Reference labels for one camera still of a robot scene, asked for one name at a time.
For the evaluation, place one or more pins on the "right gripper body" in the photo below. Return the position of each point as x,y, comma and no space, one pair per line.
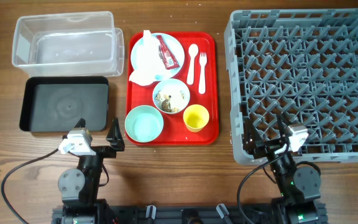
266,148

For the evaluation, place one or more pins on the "clear plastic bin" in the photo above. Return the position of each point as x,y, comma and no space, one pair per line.
69,44

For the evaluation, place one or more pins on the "mint green bowl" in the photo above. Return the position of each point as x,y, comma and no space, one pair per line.
144,123

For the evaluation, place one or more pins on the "grey dishwasher rack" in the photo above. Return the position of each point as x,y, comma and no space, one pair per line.
302,63

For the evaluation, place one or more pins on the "white plastic fork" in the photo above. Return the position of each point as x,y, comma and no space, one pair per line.
202,82

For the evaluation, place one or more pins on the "white napkin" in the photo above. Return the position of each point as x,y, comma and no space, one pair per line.
149,64

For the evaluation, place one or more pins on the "black plastic tray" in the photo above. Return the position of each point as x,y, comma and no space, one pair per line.
56,104

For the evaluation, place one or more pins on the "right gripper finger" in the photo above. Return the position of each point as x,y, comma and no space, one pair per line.
251,135
283,124

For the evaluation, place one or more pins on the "light blue small bowl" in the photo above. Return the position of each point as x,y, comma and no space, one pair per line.
171,84

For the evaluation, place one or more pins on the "red serving tray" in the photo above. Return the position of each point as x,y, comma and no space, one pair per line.
174,131

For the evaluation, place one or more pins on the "yellow plastic cup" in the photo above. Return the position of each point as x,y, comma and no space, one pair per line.
195,117

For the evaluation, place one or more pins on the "white plastic spoon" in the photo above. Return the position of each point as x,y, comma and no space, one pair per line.
193,51

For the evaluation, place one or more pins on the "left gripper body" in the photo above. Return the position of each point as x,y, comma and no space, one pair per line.
104,152

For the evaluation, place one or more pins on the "red ketchup packet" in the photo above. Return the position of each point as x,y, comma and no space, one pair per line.
168,58

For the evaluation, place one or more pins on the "light blue plate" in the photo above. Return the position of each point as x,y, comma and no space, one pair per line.
175,47

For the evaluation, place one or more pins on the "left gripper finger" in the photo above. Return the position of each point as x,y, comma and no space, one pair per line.
114,136
80,124

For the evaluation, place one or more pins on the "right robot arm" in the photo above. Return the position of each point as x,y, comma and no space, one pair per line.
299,183

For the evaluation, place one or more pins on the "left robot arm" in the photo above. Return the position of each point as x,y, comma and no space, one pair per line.
79,187

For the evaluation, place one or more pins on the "rice food scraps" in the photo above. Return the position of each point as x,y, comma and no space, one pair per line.
170,101

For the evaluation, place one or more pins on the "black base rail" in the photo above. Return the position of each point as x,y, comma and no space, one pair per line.
257,213

